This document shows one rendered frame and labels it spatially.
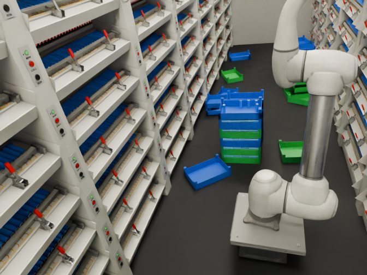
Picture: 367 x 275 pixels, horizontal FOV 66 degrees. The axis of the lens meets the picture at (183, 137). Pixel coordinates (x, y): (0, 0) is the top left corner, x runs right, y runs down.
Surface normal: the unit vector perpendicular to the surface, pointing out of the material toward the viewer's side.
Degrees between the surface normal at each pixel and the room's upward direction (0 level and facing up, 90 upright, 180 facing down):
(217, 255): 0
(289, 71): 94
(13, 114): 21
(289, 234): 2
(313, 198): 66
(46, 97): 90
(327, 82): 77
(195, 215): 0
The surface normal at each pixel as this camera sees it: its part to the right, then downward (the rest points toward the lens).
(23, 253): 0.21, -0.76
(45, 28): 0.94, 0.33
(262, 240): -0.12, -0.84
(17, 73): -0.27, 0.56
